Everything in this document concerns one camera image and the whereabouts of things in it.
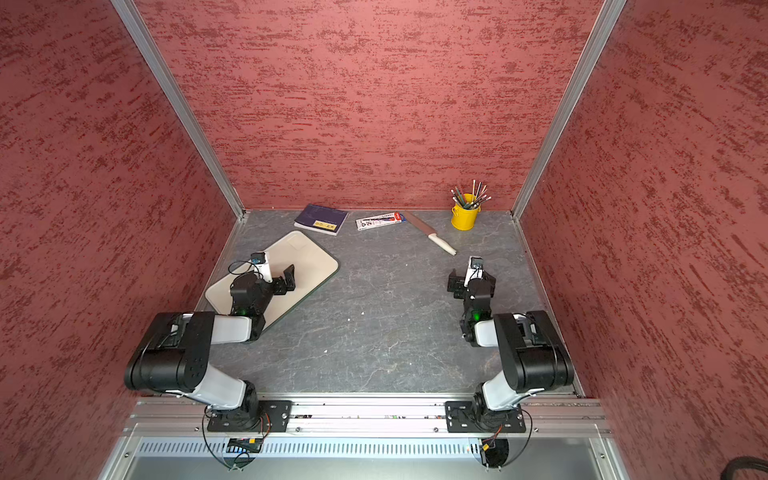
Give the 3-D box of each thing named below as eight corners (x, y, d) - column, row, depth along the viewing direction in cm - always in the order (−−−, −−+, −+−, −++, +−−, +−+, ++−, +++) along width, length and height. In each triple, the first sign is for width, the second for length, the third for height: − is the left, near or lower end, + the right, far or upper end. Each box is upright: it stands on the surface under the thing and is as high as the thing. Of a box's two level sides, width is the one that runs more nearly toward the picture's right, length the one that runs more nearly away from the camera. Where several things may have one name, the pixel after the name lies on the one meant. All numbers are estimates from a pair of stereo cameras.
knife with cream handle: (452, 257, 110) (453, 254, 108) (402, 216, 123) (402, 212, 121) (458, 252, 111) (459, 249, 109) (408, 212, 125) (408, 208, 123)
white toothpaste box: (357, 231, 117) (357, 228, 115) (355, 222, 120) (354, 218, 119) (405, 221, 121) (406, 218, 119) (402, 213, 124) (402, 209, 122)
